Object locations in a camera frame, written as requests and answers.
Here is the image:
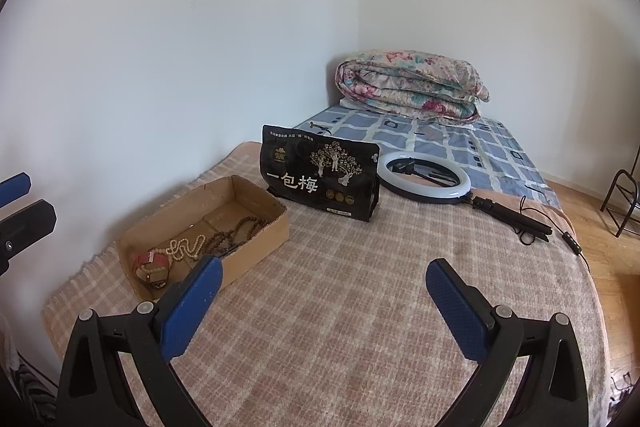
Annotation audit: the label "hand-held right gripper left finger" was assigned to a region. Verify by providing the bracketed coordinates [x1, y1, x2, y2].
[56, 253, 224, 427]

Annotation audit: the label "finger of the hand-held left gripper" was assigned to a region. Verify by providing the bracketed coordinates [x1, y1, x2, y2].
[0, 199, 57, 279]
[0, 172, 32, 210]

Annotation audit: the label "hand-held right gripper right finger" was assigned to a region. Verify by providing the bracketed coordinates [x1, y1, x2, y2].
[425, 258, 590, 427]

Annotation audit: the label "yellow bead bracelet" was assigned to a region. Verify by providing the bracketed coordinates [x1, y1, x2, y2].
[166, 234, 207, 263]

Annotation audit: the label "cardboard box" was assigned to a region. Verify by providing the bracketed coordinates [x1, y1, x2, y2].
[116, 174, 291, 303]

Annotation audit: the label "pink plaid blanket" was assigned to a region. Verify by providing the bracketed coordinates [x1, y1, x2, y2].
[42, 141, 613, 427]

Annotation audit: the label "blue checked bedsheet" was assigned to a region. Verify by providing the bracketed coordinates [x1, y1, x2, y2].
[290, 103, 548, 198]

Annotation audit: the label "black snack bag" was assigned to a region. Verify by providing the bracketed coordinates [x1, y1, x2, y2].
[259, 124, 381, 224]

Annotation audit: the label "black metal rack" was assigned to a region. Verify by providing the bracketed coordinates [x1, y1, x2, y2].
[600, 169, 640, 238]

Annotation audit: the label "folded floral quilt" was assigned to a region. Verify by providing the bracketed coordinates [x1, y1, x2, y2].
[334, 49, 491, 124]

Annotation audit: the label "red and cream bracelet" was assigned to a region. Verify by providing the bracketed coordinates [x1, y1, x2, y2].
[132, 248, 173, 288]

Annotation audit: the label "brown bead necklace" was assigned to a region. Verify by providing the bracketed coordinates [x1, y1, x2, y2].
[202, 216, 268, 260]

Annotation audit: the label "ring light with black tripod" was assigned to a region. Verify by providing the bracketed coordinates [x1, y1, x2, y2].
[376, 150, 555, 244]

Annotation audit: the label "black ring light cable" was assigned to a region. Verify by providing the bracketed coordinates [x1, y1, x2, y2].
[517, 194, 593, 275]

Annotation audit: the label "black floor cables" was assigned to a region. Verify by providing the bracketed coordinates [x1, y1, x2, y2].
[611, 369, 638, 395]

